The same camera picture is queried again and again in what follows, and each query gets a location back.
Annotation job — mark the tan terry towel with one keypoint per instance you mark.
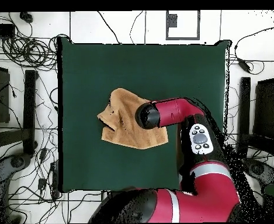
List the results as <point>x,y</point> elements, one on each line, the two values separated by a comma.
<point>127,133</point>

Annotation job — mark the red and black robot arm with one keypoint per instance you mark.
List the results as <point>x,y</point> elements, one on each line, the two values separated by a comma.
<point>174,112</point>

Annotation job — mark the black flat box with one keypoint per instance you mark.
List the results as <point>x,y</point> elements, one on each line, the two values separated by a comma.
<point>1,30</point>

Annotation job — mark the dark green table cloth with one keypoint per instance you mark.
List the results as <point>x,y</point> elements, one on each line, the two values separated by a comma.
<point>92,70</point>

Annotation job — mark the black power strip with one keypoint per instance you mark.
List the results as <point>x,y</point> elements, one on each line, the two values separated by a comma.
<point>55,179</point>

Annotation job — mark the black power adapter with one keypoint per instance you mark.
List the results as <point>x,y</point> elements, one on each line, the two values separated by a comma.
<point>243,64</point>

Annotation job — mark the grey caster leg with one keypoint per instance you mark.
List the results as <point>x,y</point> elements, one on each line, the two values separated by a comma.
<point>1,172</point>
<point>260,169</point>

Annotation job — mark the small black floor object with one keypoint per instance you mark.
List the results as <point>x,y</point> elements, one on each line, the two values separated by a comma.
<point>26,17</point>

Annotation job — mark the grey square floor frame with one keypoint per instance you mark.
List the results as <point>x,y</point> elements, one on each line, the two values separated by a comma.
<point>183,38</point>

